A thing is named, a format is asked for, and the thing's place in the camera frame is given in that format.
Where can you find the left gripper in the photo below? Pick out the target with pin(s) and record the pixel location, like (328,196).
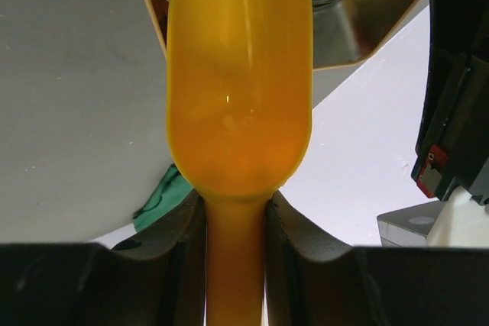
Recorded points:
(452,144)

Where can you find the dark green folded cloth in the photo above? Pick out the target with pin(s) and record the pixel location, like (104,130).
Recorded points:
(168,194)

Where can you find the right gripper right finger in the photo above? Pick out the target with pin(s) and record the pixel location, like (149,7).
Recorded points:
(313,278)

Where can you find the yellow plastic scoop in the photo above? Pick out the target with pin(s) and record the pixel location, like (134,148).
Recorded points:
(239,119)

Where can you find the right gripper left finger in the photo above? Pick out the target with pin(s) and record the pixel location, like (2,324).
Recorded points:
(156,277)

